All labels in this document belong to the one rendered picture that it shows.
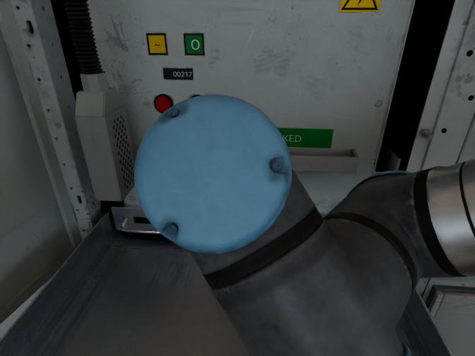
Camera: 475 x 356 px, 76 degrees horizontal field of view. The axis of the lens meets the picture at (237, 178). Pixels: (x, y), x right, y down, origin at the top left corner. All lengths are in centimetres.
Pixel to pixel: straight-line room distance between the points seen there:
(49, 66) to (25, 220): 27
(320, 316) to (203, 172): 10
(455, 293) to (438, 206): 51
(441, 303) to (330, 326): 59
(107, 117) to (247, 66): 23
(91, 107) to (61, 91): 12
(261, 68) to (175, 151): 37
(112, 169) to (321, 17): 39
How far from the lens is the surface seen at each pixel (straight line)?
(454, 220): 26
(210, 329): 53
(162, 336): 53
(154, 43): 55
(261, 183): 16
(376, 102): 56
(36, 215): 67
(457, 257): 27
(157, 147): 17
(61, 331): 58
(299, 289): 18
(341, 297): 19
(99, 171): 52
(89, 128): 50
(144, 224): 68
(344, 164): 54
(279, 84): 52
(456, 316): 81
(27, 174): 64
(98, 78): 50
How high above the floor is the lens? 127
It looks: 28 degrees down
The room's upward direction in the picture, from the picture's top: straight up
